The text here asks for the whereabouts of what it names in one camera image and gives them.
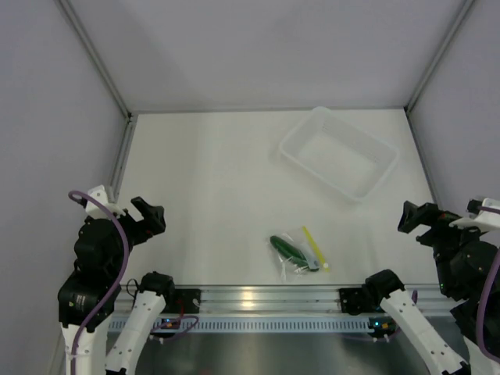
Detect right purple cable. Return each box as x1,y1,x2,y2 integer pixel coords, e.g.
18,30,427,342
475,206,500,359

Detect clear zip top bag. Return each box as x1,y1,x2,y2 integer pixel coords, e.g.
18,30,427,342
266,226,330,284

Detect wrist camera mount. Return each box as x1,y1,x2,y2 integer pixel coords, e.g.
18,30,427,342
85,185,124,219
449,198,499,232

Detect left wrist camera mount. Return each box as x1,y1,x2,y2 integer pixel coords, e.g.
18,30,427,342
85,185,124,219

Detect green fake cucumber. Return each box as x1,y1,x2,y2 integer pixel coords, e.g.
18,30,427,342
270,235,309,267

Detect left aluminium frame post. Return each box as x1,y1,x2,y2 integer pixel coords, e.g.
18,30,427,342
55,0,138,198

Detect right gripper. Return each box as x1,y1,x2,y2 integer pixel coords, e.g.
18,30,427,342
398,199,484,295

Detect white perforated plastic basket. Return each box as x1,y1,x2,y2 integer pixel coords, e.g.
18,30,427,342
278,107,399,202

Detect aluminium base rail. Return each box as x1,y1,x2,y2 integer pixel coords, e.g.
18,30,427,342
112,284,458,313

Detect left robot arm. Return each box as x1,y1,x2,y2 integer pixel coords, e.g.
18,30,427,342
57,191,177,374

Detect slotted cable duct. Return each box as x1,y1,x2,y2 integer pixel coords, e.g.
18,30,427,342
105,315,376,334

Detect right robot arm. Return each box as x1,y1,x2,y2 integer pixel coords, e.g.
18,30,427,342
362,198,499,374

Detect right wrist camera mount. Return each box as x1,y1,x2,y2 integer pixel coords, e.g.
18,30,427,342
449,198,499,232

